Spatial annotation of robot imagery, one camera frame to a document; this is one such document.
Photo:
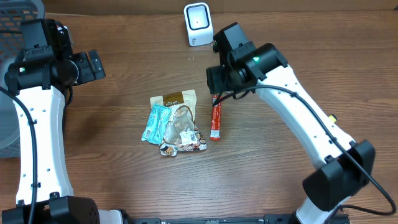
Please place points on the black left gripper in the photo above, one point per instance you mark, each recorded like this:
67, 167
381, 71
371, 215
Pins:
86, 74

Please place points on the teal Kleenex tissue pack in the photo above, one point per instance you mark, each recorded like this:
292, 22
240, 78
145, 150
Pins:
156, 124

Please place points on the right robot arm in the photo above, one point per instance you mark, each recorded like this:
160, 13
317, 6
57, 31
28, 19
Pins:
341, 164

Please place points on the white barcode scanner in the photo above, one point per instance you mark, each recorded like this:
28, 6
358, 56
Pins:
198, 23

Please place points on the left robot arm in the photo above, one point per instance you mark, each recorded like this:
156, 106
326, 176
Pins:
40, 86

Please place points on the red snack stick packet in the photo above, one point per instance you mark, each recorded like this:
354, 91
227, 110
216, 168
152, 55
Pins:
216, 123

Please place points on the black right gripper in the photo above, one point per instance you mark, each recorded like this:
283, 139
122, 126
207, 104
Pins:
217, 84

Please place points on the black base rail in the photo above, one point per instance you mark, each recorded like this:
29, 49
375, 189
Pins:
266, 219

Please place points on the brown snack pouch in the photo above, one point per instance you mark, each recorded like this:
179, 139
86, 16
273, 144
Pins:
181, 133

